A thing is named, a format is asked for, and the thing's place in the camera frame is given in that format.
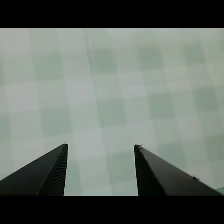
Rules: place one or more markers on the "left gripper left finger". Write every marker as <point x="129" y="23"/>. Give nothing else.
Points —
<point x="43" y="176"/>

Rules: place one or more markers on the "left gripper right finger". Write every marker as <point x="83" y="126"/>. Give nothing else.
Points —
<point x="156" y="176"/>

